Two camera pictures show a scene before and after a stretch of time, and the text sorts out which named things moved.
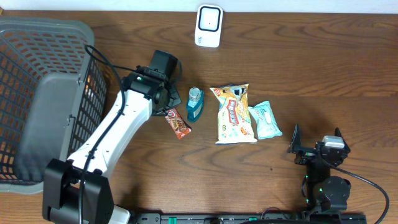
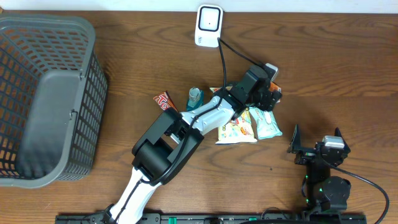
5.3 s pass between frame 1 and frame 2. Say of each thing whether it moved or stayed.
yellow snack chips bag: stayed
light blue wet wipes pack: stayed
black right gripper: stayed
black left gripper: moved
